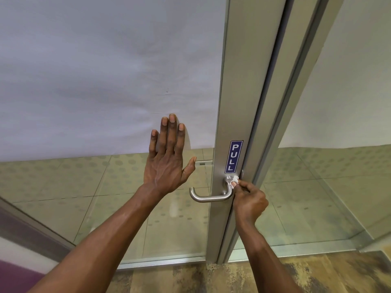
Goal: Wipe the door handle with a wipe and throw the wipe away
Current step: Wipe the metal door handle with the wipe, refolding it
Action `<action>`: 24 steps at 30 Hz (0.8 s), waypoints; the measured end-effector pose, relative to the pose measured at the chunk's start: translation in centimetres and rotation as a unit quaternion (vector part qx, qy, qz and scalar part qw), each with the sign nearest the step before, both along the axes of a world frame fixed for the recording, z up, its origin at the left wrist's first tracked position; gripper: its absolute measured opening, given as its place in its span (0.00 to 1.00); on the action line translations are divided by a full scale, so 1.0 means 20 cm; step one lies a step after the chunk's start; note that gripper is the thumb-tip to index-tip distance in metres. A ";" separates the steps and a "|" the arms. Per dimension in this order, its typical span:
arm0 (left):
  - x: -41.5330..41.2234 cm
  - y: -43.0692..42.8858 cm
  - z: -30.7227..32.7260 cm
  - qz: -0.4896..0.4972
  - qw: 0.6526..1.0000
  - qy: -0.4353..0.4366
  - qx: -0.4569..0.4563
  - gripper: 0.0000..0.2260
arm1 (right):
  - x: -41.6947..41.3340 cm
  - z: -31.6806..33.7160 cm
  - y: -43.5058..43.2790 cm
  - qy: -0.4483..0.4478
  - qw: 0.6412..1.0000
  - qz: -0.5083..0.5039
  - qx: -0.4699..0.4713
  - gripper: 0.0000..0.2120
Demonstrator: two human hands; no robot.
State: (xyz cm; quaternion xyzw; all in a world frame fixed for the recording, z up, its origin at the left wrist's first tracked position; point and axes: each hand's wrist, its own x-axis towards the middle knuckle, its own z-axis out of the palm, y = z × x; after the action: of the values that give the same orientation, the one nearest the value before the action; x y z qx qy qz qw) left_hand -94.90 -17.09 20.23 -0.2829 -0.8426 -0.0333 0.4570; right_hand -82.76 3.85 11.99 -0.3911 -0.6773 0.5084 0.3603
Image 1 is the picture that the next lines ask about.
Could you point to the person's right hand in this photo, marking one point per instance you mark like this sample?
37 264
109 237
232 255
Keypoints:
249 204

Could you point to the person's left hand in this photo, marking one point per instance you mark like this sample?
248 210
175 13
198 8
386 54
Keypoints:
163 170

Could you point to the person's right thumb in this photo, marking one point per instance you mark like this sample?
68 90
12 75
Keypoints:
234 196

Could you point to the person's left thumb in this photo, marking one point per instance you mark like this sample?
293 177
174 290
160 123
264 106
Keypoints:
189 168

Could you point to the person's left little finger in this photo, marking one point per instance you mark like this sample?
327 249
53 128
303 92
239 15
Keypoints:
153 141

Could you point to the person's left middle finger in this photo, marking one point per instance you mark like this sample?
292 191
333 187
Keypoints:
172 134

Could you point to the small white cleaning wipe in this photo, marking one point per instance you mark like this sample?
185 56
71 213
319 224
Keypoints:
234 181

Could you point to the person's right forearm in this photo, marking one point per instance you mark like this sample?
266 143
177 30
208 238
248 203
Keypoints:
265 262

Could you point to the person's left forearm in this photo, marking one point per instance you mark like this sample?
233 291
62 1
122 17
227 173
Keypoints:
100 244

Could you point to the blue rectangular door sticker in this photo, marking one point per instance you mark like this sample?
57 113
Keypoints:
233 157

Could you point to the aluminium framed fixed glass panel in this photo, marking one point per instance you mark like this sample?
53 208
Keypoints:
305 195

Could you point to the aluminium framed glass door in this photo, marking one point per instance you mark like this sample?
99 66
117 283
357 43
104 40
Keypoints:
238 88

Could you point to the large white paper sheet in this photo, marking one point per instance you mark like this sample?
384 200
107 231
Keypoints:
107 73

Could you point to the narrow white paper sheet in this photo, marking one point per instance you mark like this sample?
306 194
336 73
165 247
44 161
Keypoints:
345 88

